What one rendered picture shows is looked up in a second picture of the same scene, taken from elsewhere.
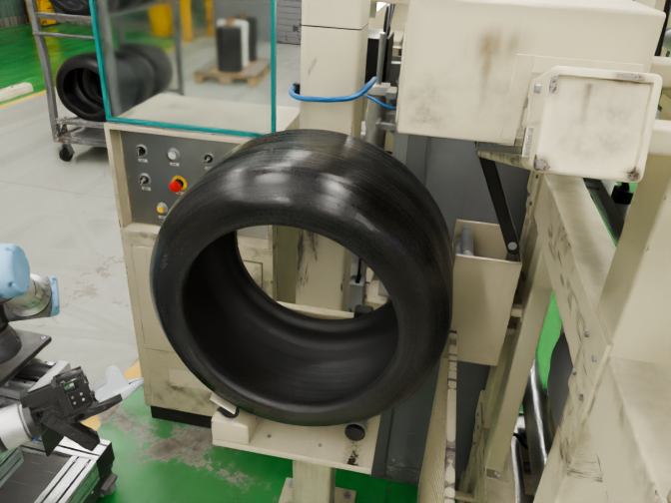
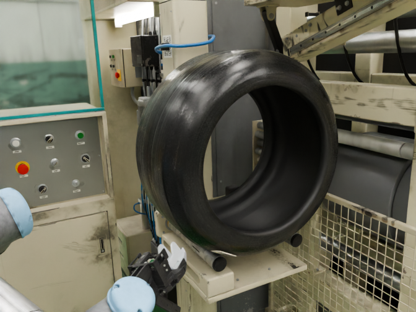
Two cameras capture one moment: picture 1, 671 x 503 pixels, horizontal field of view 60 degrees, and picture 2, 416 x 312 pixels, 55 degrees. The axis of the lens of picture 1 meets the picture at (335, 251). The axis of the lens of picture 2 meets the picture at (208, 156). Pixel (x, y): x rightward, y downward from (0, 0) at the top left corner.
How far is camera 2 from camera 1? 0.92 m
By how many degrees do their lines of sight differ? 37
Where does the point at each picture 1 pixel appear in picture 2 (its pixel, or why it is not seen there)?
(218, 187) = (220, 72)
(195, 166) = (36, 148)
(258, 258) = (103, 208)
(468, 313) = not seen: hidden behind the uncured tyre
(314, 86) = (183, 39)
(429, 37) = not seen: outside the picture
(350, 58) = (203, 18)
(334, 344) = (233, 210)
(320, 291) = not seen: hidden behind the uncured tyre
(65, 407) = (163, 278)
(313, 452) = (270, 273)
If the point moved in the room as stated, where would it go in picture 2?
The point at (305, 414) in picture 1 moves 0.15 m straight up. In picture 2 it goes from (281, 231) to (281, 182)
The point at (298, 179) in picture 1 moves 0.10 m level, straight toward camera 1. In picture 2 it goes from (266, 56) to (298, 56)
